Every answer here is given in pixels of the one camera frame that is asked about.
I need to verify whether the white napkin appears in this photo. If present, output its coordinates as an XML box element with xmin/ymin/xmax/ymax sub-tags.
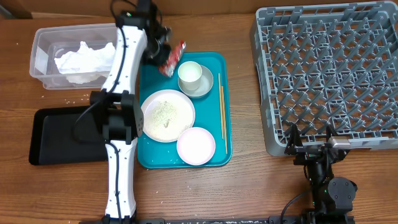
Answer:
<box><xmin>54</xmin><ymin>41</ymin><xmax>116</xmax><ymax>84</ymax></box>

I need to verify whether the white plate with rice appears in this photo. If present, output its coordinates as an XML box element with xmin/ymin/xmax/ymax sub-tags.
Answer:
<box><xmin>141</xmin><ymin>90</ymin><xmax>195</xmax><ymax>142</ymax></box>

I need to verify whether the wooden chopstick left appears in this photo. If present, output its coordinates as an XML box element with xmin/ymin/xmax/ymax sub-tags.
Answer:
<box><xmin>218</xmin><ymin>73</ymin><xmax>224</xmax><ymax>139</ymax></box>

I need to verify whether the grey bowl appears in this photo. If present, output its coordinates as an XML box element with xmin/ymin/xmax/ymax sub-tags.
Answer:
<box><xmin>178</xmin><ymin>65</ymin><xmax>214</xmax><ymax>98</ymax></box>

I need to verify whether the teal plastic tray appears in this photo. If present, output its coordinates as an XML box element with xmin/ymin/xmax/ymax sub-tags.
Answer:
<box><xmin>137</xmin><ymin>52</ymin><xmax>233</xmax><ymax>169</ymax></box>

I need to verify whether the black plastic tray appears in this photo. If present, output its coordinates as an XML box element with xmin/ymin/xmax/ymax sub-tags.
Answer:
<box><xmin>29</xmin><ymin>106</ymin><xmax>108</xmax><ymax>166</ymax></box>

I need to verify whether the red snack wrapper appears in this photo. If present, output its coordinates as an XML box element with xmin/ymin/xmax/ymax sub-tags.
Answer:
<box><xmin>159</xmin><ymin>40</ymin><xmax>186</xmax><ymax>78</ymax></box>

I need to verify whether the grey dishwasher rack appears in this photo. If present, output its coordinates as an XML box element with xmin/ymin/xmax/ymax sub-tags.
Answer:
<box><xmin>250</xmin><ymin>1</ymin><xmax>397</xmax><ymax>156</ymax></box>

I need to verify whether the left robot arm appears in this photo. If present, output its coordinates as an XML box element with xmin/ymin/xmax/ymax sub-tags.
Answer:
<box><xmin>88</xmin><ymin>0</ymin><xmax>171</xmax><ymax>223</ymax></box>

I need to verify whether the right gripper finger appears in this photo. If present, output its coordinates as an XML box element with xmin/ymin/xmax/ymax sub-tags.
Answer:
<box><xmin>326</xmin><ymin>124</ymin><xmax>338</xmax><ymax>146</ymax></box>
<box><xmin>284</xmin><ymin>124</ymin><xmax>303</xmax><ymax>155</ymax></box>

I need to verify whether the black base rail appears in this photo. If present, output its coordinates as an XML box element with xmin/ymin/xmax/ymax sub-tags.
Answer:
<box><xmin>79</xmin><ymin>215</ymin><xmax>356</xmax><ymax>224</ymax></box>

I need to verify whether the white paper cup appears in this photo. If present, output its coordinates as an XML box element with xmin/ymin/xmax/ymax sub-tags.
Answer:
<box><xmin>178</xmin><ymin>61</ymin><xmax>202</xmax><ymax>91</ymax></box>

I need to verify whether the clear plastic bin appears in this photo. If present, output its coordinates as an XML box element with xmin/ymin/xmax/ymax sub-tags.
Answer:
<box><xmin>29</xmin><ymin>22</ymin><xmax>138</xmax><ymax>91</ymax></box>

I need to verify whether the small pink bowl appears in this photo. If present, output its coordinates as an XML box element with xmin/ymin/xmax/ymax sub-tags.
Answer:
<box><xmin>177</xmin><ymin>127</ymin><xmax>216</xmax><ymax>166</ymax></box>

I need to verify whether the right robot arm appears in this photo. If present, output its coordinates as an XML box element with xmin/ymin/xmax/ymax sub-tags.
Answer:
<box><xmin>279</xmin><ymin>124</ymin><xmax>358</xmax><ymax>223</ymax></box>

